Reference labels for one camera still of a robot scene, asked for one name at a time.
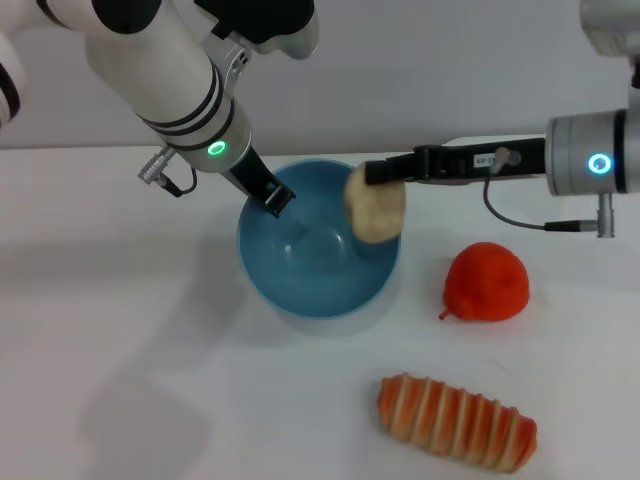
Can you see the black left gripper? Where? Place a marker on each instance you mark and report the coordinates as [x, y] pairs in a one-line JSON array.
[[252, 175]]

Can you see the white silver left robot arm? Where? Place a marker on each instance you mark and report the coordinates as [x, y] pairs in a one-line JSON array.
[[160, 70]]

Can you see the blue bowl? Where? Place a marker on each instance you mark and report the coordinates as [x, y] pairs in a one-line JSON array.
[[310, 280]]

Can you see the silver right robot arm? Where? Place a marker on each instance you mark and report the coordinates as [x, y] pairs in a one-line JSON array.
[[580, 160]]

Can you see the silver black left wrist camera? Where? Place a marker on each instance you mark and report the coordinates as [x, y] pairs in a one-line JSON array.
[[270, 20]]

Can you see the beige potato toy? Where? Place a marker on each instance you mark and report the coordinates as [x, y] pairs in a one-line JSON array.
[[375, 215]]

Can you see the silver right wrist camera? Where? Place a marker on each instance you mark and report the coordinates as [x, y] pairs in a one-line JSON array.
[[610, 25]]

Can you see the orange striped bread loaf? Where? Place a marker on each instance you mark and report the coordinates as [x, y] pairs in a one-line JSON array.
[[455, 422]]

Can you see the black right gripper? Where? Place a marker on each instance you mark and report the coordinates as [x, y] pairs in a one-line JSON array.
[[460, 162]]

